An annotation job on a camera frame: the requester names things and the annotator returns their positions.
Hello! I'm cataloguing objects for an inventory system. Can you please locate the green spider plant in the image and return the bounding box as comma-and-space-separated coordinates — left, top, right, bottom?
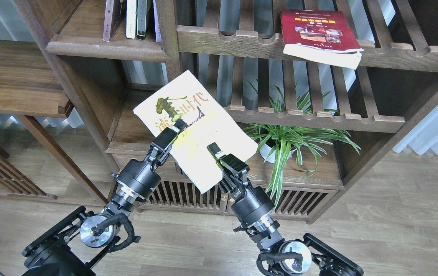
242, 82, 361, 209

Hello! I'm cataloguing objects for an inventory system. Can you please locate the white plant pot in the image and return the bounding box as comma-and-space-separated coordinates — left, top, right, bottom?
259, 139, 296, 164

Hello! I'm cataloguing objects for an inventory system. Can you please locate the dark brown book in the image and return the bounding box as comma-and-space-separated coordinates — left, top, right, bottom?
102, 0, 127, 42

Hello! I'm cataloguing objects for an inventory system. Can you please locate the wooden side table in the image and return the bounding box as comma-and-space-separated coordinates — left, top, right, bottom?
0, 40, 107, 205

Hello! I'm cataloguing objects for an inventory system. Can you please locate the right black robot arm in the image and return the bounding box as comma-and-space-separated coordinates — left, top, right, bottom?
208, 143, 364, 276

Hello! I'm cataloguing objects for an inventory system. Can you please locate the white upright book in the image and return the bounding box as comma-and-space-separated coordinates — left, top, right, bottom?
125, 0, 138, 39

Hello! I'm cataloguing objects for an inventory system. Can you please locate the dark wooden bookshelf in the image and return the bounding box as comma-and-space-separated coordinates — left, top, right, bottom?
14, 0, 438, 223

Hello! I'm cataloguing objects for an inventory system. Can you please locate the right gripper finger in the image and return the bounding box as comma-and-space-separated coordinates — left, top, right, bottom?
207, 143, 224, 159

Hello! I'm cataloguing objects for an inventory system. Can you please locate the dark green upright book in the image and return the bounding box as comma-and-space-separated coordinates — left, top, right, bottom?
136, 0, 153, 40

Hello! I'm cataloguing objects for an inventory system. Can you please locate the pale upright book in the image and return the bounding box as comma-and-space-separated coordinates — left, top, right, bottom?
153, 0, 162, 43

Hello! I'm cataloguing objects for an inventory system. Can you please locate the yellow green book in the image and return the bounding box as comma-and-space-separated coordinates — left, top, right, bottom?
133, 71, 258, 193

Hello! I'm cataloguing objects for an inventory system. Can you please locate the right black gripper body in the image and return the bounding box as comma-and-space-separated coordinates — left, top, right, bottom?
217, 154, 249, 194

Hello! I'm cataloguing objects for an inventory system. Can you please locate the red book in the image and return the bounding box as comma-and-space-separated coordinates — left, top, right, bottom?
280, 9, 364, 70

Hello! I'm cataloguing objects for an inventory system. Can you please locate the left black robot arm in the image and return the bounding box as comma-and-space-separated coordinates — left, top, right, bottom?
22, 119, 186, 276

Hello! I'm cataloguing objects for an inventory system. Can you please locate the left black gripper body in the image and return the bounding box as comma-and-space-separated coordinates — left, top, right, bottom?
145, 128, 180, 171

